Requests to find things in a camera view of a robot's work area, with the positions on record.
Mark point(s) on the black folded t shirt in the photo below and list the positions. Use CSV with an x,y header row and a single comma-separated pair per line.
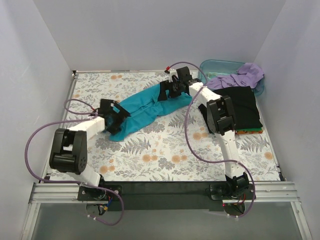
x,y
234,109

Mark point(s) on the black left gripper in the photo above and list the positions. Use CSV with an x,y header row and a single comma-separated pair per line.
x,y
116,117

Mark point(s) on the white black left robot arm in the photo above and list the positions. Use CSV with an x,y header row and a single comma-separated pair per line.
x,y
69,152

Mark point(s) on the colourful folded shirt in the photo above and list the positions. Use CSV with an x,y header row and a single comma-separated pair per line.
x,y
248,131

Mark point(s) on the floral tablecloth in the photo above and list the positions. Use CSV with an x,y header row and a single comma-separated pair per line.
x,y
175,147

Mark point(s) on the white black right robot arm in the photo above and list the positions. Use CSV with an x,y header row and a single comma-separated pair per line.
x,y
235,174

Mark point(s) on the teal t shirt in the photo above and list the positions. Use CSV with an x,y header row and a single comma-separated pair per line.
x,y
144,107

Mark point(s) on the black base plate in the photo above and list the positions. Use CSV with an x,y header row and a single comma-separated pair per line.
x,y
160,195

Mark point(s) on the teal plastic bin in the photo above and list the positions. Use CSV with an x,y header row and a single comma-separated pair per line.
x,y
212,68

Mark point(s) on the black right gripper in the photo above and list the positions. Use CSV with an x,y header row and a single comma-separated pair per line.
x,y
164,89

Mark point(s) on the purple t shirt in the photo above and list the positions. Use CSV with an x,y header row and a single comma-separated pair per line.
x,y
248,75

